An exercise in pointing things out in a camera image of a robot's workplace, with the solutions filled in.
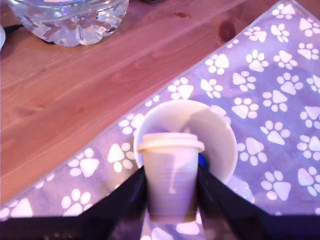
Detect pale coffee capsule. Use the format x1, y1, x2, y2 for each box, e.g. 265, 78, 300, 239
136, 132, 206, 224

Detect blue coffee capsule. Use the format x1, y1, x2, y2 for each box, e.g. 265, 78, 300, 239
198, 152, 210, 171

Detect purple paw print cloth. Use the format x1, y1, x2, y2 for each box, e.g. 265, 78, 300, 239
0, 0, 320, 240

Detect large clear water bottle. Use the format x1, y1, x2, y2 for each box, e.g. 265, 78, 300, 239
6, 0, 130, 48

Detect dark red mug, white handle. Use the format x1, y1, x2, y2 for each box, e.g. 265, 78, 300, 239
133, 99, 256, 205

